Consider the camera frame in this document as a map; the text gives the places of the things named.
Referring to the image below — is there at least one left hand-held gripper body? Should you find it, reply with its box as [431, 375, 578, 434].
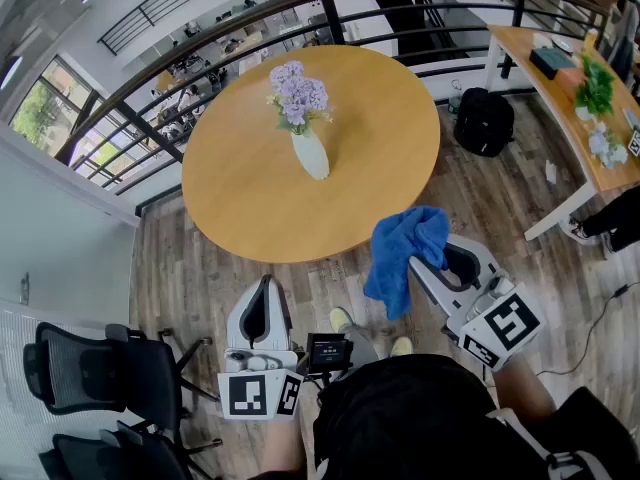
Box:
[217, 348, 305, 422]

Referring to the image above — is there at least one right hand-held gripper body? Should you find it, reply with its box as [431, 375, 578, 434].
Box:
[446, 272, 546, 372]

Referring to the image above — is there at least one blue cloth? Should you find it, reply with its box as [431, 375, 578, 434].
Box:
[363, 206, 451, 322]

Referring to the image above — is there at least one white ribbed vase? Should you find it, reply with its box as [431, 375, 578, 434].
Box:
[290, 127, 331, 181]

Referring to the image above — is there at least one white vase with purple flowers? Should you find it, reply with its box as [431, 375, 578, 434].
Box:
[265, 60, 335, 137]

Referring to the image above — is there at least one person's left forearm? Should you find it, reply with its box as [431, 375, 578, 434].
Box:
[247, 415, 307, 480]

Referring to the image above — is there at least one person's right forearm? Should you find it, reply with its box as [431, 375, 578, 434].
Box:
[492, 351, 559, 422]

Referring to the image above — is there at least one green potted plant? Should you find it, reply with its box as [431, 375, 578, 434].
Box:
[573, 55, 616, 122]

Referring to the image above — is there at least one small black screen device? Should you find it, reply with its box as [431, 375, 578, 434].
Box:
[305, 332, 354, 374]

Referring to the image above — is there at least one person's left yellow shoe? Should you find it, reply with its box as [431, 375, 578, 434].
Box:
[329, 306, 355, 333]

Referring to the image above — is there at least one person's grey trouser leg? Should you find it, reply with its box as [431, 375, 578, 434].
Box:
[342, 322, 381, 374]

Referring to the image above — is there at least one person's black shirt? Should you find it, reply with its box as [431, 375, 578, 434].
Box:
[312, 353, 640, 480]

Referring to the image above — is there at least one black backpack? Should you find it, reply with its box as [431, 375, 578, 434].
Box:
[453, 86, 516, 158]

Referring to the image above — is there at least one black mesh office chair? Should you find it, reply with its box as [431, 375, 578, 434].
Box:
[22, 321, 221, 432]
[38, 420, 224, 480]

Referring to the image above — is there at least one pale blue flower bouquet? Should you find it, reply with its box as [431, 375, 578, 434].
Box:
[587, 122, 630, 170]

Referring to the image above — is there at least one orange box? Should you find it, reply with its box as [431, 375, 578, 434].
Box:
[555, 66, 587, 89]

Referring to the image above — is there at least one dark rectangular box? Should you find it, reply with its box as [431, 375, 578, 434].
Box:
[528, 46, 577, 80]

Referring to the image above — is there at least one wooden desk with white legs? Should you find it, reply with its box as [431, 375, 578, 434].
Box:
[487, 24, 640, 242]

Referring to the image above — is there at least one black staircase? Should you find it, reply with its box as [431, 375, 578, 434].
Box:
[357, 0, 469, 64]

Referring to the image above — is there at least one coat rack with grey coat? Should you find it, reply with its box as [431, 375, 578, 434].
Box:
[607, 0, 640, 84]

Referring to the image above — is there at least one black metal balcony railing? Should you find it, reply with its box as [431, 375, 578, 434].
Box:
[97, 0, 256, 57]

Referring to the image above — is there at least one grey strap with buckle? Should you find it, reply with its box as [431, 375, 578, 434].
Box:
[487, 407, 621, 480]

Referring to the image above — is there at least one black floor cable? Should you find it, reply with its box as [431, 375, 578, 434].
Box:
[537, 281, 640, 377]

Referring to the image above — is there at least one large window black frame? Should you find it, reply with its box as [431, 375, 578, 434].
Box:
[8, 55, 184, 197]

